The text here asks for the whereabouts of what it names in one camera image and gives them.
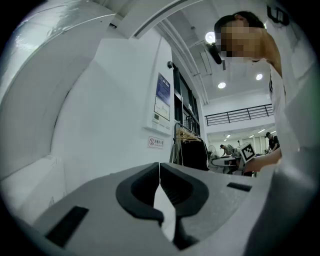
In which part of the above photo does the standing fan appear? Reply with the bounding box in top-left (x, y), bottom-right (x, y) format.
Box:
top-left (206, 144), bottom-right (219, 163)

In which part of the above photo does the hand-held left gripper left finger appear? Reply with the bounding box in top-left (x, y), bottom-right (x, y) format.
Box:
top-left (32, 162), bottom-right (186, 256)

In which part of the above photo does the black hanging garment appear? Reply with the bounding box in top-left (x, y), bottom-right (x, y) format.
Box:
top-left (179, 139), bottom-right (210, 171)

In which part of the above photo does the red circle wall sign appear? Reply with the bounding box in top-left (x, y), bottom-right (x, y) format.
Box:
top-left (148, 136), bottom-right (165, 150)

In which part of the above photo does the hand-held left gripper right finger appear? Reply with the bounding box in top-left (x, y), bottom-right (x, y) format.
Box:
top-left (159, 162), bottom-right (261, 251)

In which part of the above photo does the blue and white wall poster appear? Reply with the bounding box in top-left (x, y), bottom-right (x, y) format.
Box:
top-left (143, 71), bottom-right (172, 137)

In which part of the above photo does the grey harness strap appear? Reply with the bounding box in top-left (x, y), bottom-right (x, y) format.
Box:
top-left (266, 4), bottom-right (291, 26)

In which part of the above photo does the person's head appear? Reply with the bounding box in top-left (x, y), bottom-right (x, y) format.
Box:
top-left (214, 10), bottom-right (283, 78)

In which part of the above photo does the row of wooden hangers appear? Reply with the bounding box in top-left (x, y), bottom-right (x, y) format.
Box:
top-left (174, 125), bottom-right (201, 144)

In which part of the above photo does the person's white shirt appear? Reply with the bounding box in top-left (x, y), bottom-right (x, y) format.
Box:
top-left (264, 14), bottom-right (320, 161)

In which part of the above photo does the black framed glass door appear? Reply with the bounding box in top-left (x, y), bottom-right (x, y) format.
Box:
top-left (173, 63), bottom-right (201, 132)

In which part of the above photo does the black head-worn camera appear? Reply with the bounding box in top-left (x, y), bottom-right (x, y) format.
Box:
top-left (205, 42), bottom-right (223, 65)

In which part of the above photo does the metal clothes rack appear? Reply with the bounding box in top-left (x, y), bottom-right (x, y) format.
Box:
top-left (169, 121), bottom-right (210, 171)

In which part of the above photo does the person's right forearm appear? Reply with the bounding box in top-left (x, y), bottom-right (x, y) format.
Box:
top-left (243, 147), bottom-right (283, 174)

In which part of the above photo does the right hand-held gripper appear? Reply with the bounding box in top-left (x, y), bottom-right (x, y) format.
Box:
top-left (237, 141), bottom-right (256, 171)

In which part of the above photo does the black railing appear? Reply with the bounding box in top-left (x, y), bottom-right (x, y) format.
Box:
top-left (204, 103), bottom-right (274, 127)

